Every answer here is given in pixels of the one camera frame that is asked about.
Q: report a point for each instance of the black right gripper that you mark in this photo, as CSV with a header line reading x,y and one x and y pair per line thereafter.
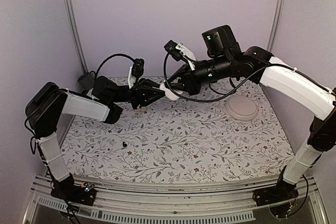
x,y
190,85

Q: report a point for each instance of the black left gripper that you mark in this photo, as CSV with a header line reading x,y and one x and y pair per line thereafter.
x,y
139,94

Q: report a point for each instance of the white earbud charging case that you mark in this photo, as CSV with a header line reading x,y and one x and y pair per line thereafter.
x,y
168,92

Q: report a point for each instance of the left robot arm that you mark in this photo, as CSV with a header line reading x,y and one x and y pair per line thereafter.
x,y
51,102

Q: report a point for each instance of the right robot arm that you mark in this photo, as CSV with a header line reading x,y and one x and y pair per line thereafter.
x,y
226,60

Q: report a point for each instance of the white round dish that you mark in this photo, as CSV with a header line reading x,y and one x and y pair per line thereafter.
x,y
241,108

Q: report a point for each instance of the floral patterned table mat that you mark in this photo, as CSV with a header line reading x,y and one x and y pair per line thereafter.
x,y
200,144

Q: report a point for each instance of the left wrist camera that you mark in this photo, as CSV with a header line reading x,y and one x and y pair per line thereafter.
x,y
135,72

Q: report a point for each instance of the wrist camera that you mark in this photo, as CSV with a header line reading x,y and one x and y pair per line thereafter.
x,y
135,72
180,52

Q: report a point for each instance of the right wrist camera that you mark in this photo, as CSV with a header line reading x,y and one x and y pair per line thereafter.
x,y
180,52

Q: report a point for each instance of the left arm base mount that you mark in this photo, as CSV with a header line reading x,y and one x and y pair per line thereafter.
x,y
84,194

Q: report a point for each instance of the aluminium front rail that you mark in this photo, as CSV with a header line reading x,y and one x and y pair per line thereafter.
x,y
218,202

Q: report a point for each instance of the left aluminium corner post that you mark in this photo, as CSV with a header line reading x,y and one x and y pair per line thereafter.
x,y
75,35

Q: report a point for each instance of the aluminium corner post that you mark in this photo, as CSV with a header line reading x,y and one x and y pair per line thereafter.
x,y
275,24
75,35

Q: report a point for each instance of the right aluminium corner post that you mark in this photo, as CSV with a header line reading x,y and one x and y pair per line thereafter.
x,y
275,24

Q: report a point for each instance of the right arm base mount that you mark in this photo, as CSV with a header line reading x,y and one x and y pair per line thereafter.
x,y
274,194

